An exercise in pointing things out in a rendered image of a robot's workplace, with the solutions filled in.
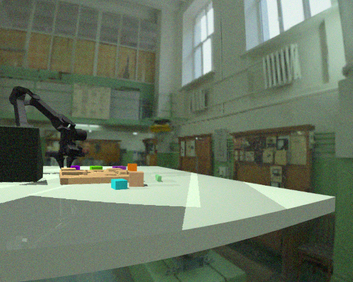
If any teal cube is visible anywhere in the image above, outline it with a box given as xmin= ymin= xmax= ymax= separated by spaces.
xmin=111 ymin=179 xmax=128 ymax=190

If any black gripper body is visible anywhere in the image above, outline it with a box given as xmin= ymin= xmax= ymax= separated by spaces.
xmin=45 ymin=139 xmax=85 ymax=158

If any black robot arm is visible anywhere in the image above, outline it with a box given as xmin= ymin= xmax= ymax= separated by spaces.
xmin=9 ymin=86 xmax=87 ymax=156

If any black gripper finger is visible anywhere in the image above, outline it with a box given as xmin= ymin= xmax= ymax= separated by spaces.
xmin=66 ymin=157 xmax=77 ymax=168
xmin=54 ymin=157 xmax=65 ymax=169

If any orange block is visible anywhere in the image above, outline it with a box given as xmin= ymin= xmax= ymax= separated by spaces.
xmin=128 ymin=164 xmax=137 ymax=171

